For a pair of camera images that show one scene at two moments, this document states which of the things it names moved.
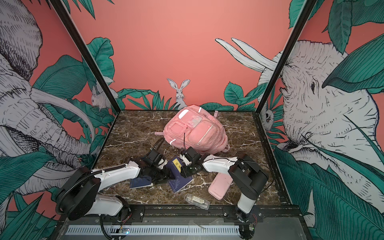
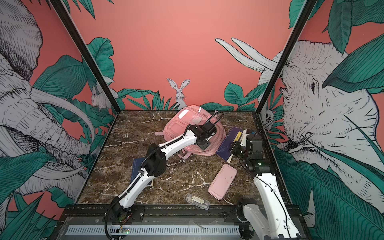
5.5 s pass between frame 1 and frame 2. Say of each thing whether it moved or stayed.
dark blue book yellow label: moved
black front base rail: stayed
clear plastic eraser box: stayed
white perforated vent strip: stayed
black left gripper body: moved
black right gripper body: moved
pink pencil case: stayed
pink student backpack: stayed
